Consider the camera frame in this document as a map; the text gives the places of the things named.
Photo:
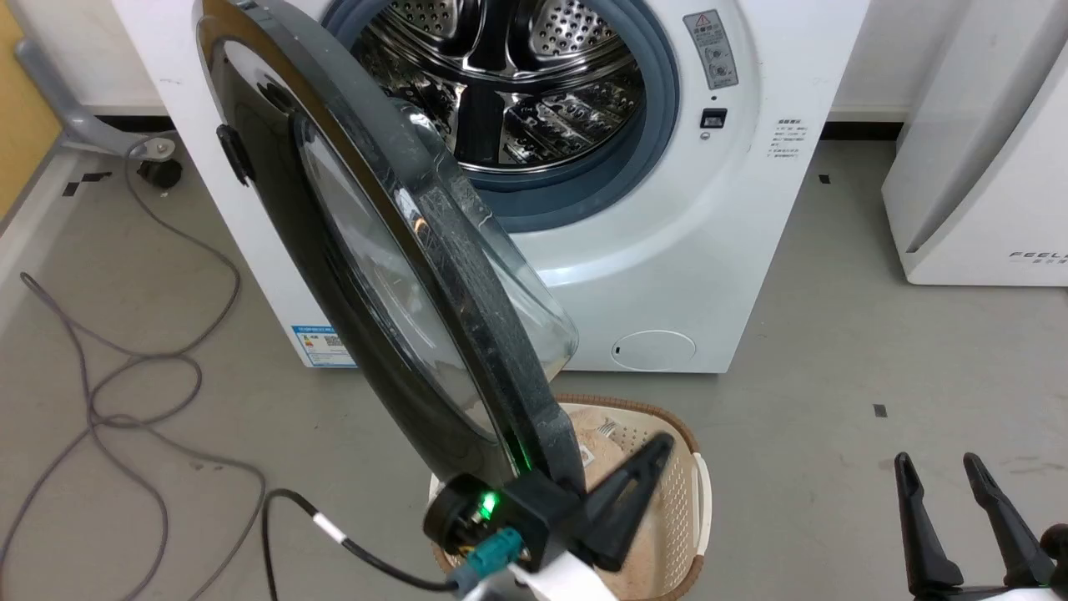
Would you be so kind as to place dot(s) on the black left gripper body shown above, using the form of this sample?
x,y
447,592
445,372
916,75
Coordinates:
x,y
542,513

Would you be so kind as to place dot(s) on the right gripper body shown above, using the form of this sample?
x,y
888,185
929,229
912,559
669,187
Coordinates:
x,y
1058,559

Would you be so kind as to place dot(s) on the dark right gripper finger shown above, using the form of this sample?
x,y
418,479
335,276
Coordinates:
x,y
922,534
1014,534

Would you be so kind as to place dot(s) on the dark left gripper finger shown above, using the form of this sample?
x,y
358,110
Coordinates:
x,y
627,501

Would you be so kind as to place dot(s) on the black round glass door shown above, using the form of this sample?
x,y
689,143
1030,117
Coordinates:
x,y
275,209

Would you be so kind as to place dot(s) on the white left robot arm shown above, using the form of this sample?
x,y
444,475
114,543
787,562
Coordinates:
x,y
567,584

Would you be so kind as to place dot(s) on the white front-load washing machine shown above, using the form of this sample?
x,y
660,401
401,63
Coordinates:
x,y
709,250

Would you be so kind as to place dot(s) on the black door latch socket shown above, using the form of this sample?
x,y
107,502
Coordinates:
x,y
713,118

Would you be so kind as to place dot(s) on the grey-blue rubber door gasket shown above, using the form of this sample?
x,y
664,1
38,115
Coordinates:
x,y
663,83

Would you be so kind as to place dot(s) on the beige plastic laundry basket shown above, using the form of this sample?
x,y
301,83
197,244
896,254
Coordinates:
x,y
686,501

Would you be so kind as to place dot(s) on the beige clothing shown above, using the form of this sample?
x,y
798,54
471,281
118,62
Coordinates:
x,y
599,434

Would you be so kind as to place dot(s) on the round white filter cover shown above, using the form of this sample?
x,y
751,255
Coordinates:
x,y
655,351

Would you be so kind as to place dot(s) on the blue energy label sticker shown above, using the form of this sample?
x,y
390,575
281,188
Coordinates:
x,y
325,346

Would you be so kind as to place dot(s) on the white appliance cabinet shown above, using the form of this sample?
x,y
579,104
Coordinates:
x,y
984,167

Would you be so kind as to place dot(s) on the perforated steel drum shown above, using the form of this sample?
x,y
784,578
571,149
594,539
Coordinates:
x,y
542,108

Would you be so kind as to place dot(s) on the grey warning label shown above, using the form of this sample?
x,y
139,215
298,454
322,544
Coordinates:
x,y
711,50

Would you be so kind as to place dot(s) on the black caster wheel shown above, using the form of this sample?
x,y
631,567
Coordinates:
x,y
160,173

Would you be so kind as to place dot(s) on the yellow wooden panel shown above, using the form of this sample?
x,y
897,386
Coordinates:
x,y
21,108

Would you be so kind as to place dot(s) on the grey metal frame leg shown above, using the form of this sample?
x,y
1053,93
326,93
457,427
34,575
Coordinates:
x,y
79,121

